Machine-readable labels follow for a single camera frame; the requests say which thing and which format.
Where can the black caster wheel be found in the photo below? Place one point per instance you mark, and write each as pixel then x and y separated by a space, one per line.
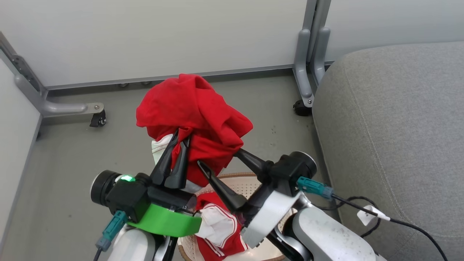
pixel 98 119
pixel 301 108

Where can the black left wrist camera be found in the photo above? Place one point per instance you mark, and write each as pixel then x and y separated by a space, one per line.
pixel 125 195

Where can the long grey partition foot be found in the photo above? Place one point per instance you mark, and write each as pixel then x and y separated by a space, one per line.
pixel 61 107

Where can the grey partition upright post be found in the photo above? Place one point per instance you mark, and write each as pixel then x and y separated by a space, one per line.
pixel 316 14

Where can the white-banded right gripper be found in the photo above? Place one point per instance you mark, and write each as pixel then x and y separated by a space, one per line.
pixel 270 214

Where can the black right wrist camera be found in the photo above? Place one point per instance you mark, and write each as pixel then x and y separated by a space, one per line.
pixel 295 166

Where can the grey partition bottom rail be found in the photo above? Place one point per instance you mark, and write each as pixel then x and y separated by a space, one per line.
pixel 21 181
pixel 163 78

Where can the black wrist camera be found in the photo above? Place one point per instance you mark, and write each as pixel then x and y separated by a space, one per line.
pixel 295 166
pixel 125 195

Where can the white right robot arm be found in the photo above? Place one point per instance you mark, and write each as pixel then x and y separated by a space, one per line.
pixel 326 235

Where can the red white-striped garment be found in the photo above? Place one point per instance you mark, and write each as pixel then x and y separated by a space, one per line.
pixel 192 108

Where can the grey fabric sofa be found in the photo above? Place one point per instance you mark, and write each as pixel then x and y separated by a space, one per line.
pixel 395 127

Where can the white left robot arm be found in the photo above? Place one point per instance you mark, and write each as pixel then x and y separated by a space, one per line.
pixel 132 246

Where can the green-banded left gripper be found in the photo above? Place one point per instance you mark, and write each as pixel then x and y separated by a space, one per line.
pixel 163 220

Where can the cream perforated laundry basket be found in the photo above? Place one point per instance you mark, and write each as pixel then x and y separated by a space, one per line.
pixel 250 186

